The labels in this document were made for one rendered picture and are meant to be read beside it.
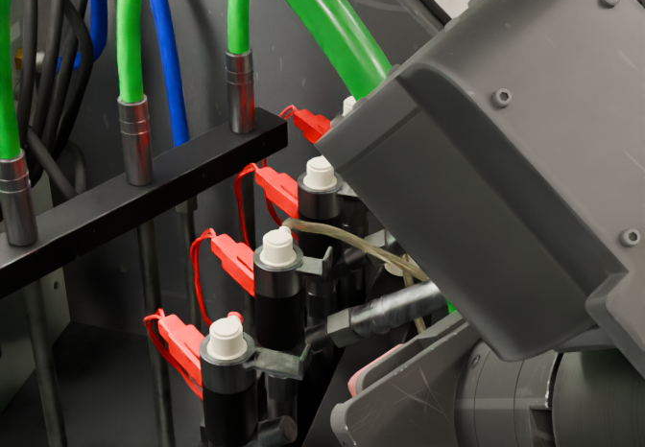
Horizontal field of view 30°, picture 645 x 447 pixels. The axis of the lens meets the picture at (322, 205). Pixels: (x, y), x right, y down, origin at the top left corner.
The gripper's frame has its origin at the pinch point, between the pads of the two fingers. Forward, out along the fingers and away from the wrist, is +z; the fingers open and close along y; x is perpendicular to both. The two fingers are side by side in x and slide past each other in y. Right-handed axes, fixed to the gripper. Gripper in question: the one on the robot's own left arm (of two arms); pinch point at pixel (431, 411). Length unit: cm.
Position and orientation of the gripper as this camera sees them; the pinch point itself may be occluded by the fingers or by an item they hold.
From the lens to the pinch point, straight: 41.5
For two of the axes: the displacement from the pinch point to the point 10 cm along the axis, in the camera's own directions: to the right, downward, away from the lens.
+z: -2.7, 1.6, 9.5
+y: -8.1, 4.9, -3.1
